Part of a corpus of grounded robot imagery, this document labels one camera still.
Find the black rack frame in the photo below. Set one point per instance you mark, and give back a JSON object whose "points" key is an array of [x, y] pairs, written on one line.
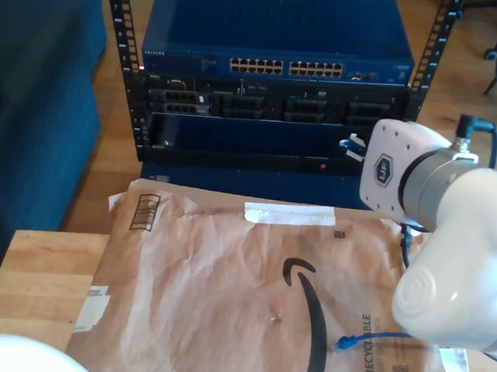
{"points": [[120, 12]]}

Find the black rack server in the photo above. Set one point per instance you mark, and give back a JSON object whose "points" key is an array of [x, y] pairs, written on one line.
{"points": [[276, 106]]}

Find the brown packing paper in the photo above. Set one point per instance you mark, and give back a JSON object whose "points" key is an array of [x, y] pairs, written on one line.
{"points": [[219, 343]]}

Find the blue sofa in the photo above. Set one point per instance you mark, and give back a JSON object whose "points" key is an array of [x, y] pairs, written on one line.
{"points": [[30, 113]]}

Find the long white tape strip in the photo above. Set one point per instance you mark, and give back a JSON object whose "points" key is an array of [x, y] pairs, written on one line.
{"points": [[289, 213]]}

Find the white shipping label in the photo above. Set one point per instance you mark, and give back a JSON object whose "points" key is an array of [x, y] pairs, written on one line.
{"points": [[92, 311]]}

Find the black rack shelf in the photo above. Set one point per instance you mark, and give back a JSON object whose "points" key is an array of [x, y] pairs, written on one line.
{"points": [[256, 137]]}

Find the blue network switch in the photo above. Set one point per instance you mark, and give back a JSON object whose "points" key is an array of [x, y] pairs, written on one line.
{"points": [[278, 24]]}

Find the short white tape strip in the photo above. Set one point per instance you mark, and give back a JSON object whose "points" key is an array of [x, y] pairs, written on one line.
{"points": [[453, 368]]}

